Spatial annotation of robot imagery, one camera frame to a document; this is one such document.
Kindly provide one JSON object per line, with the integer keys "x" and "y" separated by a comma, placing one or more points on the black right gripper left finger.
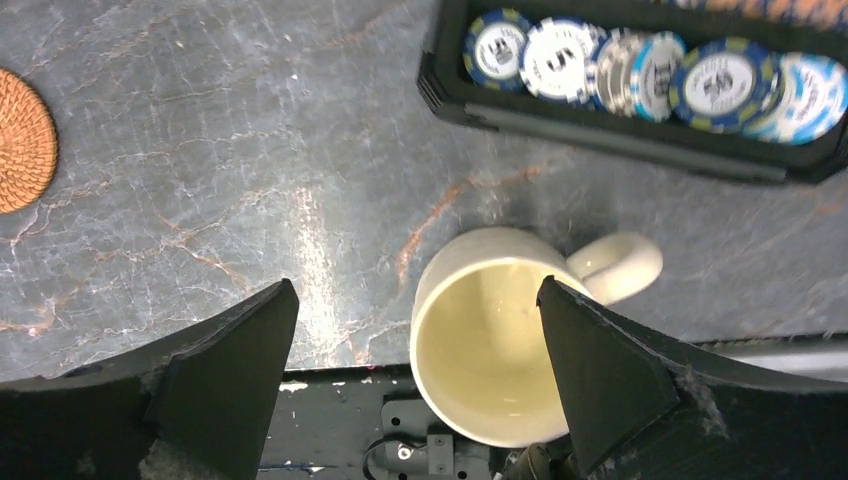
{"x": 196, "y": 401}

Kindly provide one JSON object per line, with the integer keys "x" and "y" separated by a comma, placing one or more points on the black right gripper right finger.
{"x": 643, "y": 405}

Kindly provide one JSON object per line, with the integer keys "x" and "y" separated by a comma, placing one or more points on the cream ceramic mug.
{"x": 477, "y": 348}

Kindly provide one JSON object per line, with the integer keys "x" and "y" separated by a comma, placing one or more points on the woven round coaster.
{"x": 29, "y": 144}

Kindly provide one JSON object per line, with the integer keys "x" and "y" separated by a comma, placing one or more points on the navy yellow poker chip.
{"x": 726, "y": 85}

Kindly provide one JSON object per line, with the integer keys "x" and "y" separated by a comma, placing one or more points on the open black case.
{"x": 450, "y": 94}

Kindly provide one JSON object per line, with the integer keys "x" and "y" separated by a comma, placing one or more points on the light blue poker chip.
{"x": 651, "y": 74}

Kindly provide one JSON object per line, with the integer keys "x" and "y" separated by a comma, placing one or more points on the pale blue poker chip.
{"x": 814, "y": 101}

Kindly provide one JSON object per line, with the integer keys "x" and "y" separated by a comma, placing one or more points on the white poker chip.
{"x": 552, "y": 65}

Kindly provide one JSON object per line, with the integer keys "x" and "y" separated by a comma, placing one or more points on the dark blue poker chip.
{"x": 493, "y": 44}

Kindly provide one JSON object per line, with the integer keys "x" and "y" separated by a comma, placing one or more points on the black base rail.
{"x": 368, "y": 422}

